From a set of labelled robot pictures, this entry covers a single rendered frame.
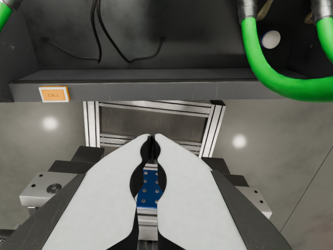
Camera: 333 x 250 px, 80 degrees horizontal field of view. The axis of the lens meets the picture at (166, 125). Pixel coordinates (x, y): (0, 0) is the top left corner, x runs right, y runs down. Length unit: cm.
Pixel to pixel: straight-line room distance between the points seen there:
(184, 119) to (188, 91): 86
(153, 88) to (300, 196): 214
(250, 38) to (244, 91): 23
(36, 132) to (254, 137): 168
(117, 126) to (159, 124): 27
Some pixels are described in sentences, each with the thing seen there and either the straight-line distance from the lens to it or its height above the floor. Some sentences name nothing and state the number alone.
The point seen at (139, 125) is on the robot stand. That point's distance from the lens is 129.
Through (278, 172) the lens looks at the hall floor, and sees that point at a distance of 207.
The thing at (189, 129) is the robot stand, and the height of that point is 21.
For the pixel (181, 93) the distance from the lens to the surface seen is 42.
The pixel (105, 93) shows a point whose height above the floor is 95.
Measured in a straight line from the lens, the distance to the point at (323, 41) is 27.
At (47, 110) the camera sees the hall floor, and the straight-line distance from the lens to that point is 167.
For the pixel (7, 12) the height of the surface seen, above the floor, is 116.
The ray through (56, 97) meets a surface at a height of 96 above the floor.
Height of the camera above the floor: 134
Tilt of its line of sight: 62 degrees down
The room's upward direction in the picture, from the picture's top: 176 degrees clockwise
